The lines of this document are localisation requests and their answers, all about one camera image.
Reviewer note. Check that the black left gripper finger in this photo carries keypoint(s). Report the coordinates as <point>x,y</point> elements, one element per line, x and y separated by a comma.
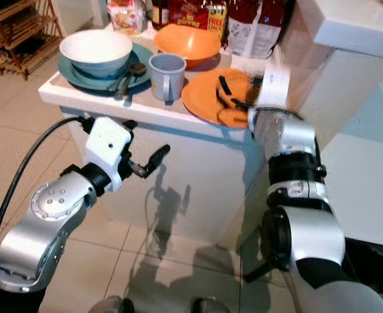
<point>158,157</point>

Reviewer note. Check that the orange plate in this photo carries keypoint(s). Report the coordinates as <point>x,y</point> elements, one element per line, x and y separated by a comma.
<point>201,98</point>

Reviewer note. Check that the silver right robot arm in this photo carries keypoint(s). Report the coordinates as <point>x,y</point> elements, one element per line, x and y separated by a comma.
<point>302,202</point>

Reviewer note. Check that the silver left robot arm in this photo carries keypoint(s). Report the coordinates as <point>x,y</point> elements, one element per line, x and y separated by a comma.
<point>44,218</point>

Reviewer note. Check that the white kitchen island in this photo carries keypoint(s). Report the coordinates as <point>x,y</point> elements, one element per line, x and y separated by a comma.
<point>211,182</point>

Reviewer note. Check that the orange bowl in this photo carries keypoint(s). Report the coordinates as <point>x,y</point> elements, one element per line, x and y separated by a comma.
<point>186,42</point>

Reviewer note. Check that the grey-blue mug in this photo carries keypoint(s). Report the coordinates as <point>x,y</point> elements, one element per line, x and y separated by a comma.
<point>166,81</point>

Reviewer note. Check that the red and white bag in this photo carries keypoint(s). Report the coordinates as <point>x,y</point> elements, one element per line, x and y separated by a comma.
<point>253,29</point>

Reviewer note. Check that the red cereal box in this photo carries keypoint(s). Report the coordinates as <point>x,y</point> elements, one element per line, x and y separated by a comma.
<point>194,13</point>

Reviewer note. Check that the teal plate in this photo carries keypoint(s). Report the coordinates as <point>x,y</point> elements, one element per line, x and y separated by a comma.
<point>140,78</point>

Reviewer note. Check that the dark metal spoon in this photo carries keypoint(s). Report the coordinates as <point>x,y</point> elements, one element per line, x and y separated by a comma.
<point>127,77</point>

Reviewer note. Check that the dark glass jar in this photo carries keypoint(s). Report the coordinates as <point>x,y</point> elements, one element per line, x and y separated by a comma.
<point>158,13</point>

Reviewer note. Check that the clear food packet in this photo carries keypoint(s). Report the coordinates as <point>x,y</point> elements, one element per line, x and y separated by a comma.
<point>126,15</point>

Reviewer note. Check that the white ceramic bowl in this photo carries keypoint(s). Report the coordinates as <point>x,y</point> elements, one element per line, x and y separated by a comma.
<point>95,49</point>

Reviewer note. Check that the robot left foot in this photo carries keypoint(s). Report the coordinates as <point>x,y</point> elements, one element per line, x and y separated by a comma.
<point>106,305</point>

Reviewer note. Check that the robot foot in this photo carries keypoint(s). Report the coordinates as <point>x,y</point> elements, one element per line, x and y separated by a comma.
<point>211,305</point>
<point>106,305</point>

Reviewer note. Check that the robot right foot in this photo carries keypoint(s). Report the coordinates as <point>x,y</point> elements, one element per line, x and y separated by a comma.
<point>211,305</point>

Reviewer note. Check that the wooden shelf rack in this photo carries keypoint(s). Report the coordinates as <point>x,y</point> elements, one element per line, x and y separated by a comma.
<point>21,39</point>

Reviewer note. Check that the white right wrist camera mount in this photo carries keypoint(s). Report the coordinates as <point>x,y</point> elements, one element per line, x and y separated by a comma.
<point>274,86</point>

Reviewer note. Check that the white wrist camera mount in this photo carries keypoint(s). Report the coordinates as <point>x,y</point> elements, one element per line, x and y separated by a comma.
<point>274,86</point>
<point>107,143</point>

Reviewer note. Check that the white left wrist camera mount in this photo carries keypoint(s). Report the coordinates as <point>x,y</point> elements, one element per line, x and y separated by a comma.
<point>107,143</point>

